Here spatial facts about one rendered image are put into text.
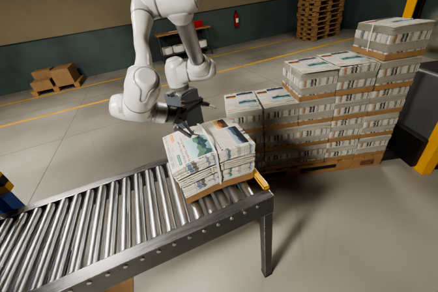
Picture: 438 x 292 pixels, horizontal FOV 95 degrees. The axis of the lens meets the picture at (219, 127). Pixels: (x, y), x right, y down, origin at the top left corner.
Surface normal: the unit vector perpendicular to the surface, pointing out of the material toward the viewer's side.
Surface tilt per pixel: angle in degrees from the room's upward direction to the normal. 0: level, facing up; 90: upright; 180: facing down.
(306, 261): 0
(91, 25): 90
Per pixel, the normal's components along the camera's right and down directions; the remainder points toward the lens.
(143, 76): 0.49, -0.18
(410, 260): -0.13, -0.83
